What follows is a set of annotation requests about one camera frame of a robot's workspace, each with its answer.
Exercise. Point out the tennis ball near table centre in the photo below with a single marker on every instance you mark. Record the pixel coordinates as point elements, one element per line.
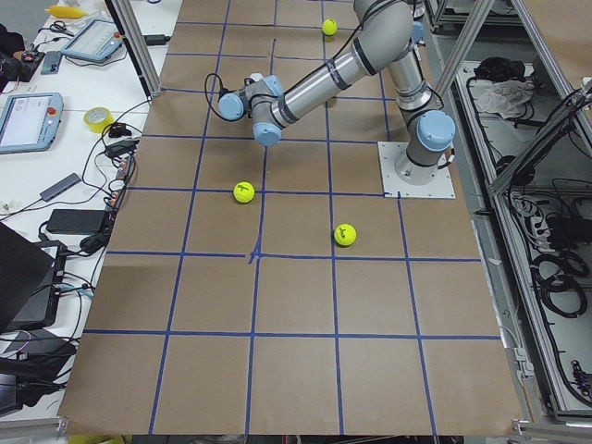
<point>243,192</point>

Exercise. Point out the tennis ball near base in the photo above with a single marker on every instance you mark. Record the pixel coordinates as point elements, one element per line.
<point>345,235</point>

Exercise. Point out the aluminium frame post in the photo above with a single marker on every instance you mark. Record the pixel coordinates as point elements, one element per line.
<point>124,18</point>

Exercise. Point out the blue teach pendant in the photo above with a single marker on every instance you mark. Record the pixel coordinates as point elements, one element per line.
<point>29,122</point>
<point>96,42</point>

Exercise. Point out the black laptop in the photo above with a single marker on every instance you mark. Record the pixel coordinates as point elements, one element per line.
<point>30,274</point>

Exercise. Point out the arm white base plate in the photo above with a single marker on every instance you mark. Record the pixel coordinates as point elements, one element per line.
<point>403,179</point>

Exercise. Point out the near blue teach pendant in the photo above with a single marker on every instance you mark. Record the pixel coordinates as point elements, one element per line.
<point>29,122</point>

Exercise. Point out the far blue teach pendant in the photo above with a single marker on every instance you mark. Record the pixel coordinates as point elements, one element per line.
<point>96,42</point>

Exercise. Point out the grey usb hub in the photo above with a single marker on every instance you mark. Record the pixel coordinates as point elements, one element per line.
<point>59,187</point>

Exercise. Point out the white crumpled cloth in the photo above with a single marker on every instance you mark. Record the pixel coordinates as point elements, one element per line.
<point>507,99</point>

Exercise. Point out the yellow tape roll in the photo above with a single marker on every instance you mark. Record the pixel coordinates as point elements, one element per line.
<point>98,119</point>

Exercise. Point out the tennis ball far end row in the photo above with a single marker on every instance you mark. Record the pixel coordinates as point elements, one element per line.
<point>329,27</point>

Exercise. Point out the black power adapter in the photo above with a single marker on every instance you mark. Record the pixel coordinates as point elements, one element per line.
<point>75,221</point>

